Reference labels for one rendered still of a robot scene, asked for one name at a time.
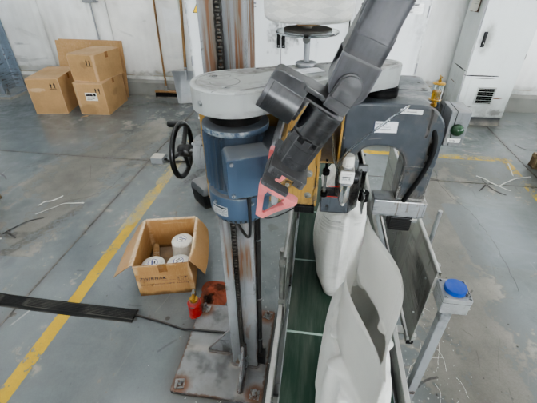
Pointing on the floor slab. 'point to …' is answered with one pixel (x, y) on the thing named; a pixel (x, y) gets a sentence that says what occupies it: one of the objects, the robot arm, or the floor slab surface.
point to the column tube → (232, 39)
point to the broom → (163, 69)
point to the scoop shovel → (181, 79)
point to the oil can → (194, 305)
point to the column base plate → (220, 361)
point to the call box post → (427, 351)
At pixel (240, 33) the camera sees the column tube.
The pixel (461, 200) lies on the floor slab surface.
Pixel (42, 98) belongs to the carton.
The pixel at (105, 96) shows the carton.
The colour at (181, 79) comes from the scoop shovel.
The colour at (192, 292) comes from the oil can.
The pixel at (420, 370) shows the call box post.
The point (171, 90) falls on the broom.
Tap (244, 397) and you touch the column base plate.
